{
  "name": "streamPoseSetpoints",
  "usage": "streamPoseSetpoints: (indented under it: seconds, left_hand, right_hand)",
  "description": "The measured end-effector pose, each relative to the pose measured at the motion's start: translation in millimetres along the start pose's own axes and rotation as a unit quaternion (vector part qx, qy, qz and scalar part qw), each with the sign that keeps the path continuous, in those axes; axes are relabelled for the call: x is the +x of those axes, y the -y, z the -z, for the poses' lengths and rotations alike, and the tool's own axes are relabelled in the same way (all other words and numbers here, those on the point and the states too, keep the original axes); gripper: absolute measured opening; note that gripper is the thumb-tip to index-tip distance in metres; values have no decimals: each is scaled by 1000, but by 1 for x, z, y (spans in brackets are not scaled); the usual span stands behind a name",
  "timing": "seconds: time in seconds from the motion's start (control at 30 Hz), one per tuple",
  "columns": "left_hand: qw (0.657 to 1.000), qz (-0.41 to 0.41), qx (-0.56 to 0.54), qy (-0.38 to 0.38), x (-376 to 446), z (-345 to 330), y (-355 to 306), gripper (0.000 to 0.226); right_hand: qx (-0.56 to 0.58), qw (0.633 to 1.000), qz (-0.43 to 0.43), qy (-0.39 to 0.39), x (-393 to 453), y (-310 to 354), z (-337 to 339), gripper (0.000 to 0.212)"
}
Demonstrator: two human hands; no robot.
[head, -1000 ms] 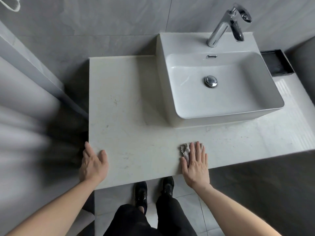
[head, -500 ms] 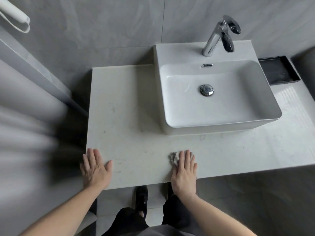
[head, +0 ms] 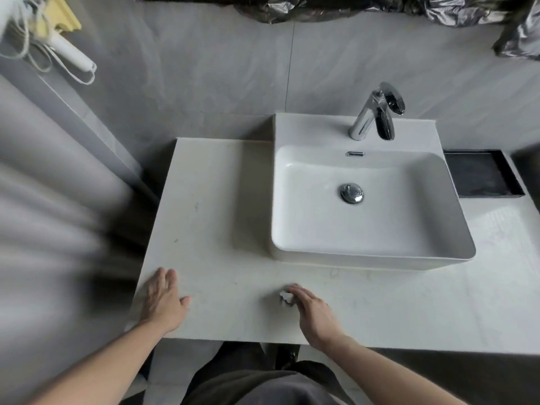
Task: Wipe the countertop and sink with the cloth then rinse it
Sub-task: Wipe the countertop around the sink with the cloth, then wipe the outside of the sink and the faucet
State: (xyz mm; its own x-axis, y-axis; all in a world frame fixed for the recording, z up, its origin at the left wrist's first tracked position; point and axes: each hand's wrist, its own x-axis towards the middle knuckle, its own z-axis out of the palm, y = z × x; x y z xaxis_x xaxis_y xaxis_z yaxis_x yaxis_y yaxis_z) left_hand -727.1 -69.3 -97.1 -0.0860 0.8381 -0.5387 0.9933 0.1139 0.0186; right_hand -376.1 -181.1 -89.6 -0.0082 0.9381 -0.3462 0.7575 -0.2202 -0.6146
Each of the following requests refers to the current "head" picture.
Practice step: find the person's left hand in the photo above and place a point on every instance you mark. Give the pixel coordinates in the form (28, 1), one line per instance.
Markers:
(162, 301)

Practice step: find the person's right hand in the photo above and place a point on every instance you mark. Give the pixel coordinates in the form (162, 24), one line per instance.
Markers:
(318, 320)

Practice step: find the person's left thumb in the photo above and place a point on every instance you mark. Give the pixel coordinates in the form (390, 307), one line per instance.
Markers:
(184, 301)

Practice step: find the person's right fingers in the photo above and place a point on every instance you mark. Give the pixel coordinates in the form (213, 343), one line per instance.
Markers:
(300, 293)

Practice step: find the small white tissue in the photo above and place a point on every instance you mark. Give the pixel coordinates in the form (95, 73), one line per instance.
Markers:
(284, 298)

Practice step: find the person's left forearm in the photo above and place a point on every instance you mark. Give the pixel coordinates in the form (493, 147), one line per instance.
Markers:
(105, 366)

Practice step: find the person's right forearm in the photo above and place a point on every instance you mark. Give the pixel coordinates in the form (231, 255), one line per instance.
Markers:
(392, 375)

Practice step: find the person's dark grey trousers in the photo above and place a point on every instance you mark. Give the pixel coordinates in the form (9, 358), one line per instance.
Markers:
(261, 383)

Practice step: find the white ceramic sink basin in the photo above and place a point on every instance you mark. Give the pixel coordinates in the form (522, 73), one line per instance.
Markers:
(371, 215)

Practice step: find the chrome drain stopper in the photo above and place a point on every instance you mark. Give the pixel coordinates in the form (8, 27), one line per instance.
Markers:
(352, 193)

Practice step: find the chrome overflow slot cover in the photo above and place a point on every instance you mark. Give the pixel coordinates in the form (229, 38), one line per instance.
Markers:
(355, 154)

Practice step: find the chrome faucet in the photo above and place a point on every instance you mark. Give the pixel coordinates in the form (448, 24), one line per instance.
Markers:
(375, 115)

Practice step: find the black rectangular tray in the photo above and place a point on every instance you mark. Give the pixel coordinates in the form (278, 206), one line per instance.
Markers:
(481, 175)

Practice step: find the crumpled silver foil sheet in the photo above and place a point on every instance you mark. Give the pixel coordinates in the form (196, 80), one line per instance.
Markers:
(358, 6)
(521, 35)

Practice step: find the yellow plastic holder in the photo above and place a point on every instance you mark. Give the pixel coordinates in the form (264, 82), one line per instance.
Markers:
(61, 14)

